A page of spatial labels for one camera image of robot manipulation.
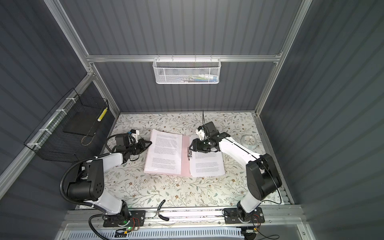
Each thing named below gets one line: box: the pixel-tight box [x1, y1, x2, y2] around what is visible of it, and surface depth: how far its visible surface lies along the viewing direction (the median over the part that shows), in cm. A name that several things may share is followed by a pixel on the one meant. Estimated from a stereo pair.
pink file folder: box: [144, 129, 192, 177], surface depth 94 cm
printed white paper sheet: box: [144, 129, 183, 175], surface depth 94 cm
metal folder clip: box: [187, 147, 193, 161], surface depth 98 cm
